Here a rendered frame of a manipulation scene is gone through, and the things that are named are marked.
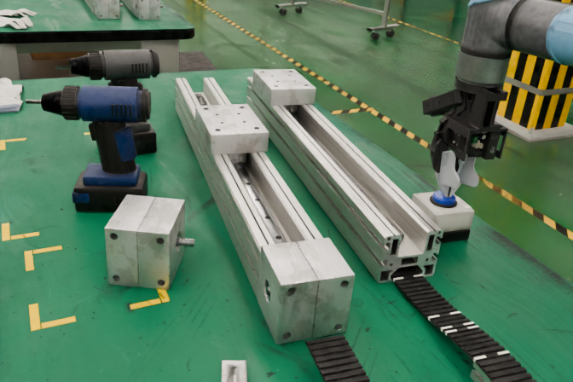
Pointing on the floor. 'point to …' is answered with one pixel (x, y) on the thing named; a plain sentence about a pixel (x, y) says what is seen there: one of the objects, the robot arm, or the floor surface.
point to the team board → (344, 2)
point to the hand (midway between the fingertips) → (446, 188)
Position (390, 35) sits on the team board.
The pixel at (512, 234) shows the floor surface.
